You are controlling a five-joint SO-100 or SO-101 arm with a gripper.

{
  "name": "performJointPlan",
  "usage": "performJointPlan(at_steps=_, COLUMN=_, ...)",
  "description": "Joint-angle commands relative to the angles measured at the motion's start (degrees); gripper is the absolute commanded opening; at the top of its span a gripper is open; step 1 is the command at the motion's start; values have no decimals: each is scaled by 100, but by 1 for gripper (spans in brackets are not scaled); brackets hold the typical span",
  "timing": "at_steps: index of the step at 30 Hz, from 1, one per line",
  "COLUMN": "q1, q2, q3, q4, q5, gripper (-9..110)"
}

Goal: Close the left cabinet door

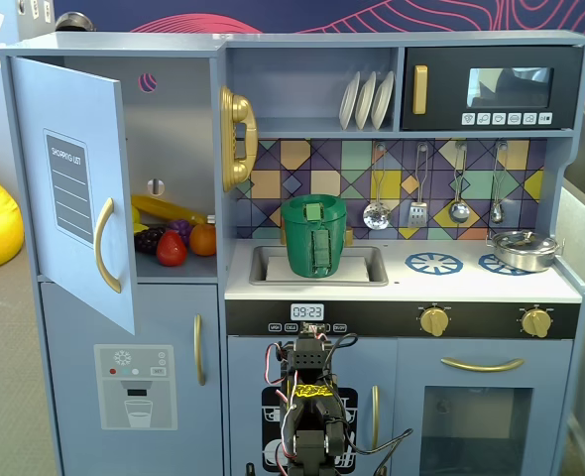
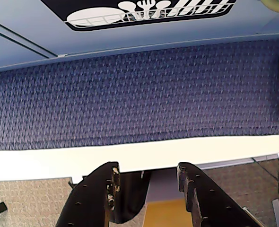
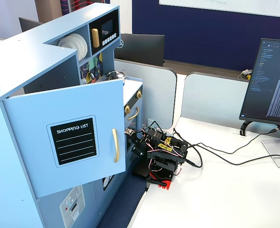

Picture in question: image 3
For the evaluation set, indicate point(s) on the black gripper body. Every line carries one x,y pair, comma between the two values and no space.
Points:
137,147

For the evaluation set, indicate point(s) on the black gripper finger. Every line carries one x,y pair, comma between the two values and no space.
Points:
133,154
135,139

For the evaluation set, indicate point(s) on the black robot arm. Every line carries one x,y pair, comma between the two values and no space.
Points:
163,159

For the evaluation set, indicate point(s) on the blue door with round window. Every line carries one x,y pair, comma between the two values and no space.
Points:
111,197

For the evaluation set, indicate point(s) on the blue ice dispenser door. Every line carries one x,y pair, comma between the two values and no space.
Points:
66,211

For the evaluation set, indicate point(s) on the blue shopping list cabinet door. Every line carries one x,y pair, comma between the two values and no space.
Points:
30,114

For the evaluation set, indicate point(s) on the blue toy kitchen cabinet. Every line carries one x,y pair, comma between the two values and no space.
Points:
23,59

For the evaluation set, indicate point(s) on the gold oven knob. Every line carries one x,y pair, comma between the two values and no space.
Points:
127,109
138,94

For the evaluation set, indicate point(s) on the red table clamp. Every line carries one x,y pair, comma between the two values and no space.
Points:
162,181

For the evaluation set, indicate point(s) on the grey desk divider panel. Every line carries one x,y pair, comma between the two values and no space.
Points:
213,97
154,95

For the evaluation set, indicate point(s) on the silver toy sink bowl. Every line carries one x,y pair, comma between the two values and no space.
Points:
122,75

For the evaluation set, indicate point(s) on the small metal pot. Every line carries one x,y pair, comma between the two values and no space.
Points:
112,75

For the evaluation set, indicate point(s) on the colourful backsplash panel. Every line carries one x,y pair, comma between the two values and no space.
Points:
89,67

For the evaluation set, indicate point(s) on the dark switched-off monitor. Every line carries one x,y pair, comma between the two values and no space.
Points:
28,25
142,48

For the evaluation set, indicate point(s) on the white toy plate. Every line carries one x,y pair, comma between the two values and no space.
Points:
85,48
66,42

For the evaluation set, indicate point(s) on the white plates stack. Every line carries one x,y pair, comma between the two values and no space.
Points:
79,44

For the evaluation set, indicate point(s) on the silver monitor stand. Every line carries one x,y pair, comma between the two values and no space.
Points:
276,152

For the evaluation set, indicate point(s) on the lit computer monitor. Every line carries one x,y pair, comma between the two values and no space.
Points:
268,80

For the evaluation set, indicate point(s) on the red and blue striped poster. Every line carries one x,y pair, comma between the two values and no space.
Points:
76,4

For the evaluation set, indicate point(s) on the white whiteboard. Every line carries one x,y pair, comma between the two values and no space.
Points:
225,4

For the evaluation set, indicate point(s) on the small wrist camera board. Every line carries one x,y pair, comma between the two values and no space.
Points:
129,131

